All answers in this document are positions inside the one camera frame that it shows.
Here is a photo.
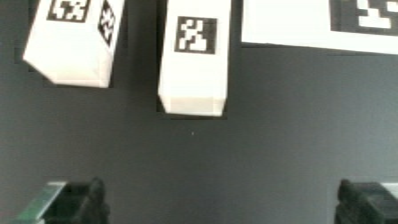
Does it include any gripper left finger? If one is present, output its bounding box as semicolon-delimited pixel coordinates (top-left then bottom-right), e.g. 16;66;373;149
15;178;111;224

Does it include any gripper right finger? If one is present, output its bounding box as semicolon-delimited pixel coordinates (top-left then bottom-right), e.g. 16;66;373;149
334;179;398;224

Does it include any white table leg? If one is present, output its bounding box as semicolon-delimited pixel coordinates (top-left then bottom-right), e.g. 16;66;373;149
23;0;126;88
158;0;231;117

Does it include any white marker sheet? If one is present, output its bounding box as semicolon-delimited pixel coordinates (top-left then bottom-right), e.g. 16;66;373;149
242;0;398;55

